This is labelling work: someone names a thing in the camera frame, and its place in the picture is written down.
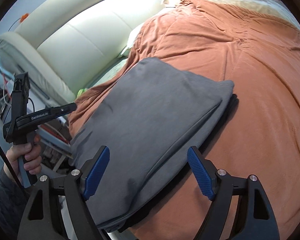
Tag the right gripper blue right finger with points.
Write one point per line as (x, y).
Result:
(204, 172)

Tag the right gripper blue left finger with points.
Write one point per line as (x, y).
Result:
(92, 172)

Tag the grey t-shirt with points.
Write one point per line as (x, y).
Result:
(149, 120)

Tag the left dark sleeve forearm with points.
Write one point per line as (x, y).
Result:
(12, 205)

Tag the orange bed blanket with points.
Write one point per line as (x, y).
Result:
(260, 53)

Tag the cream padded headboard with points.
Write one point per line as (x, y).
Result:
(65, 45)

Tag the cream duvet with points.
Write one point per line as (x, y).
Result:
(270, 7)

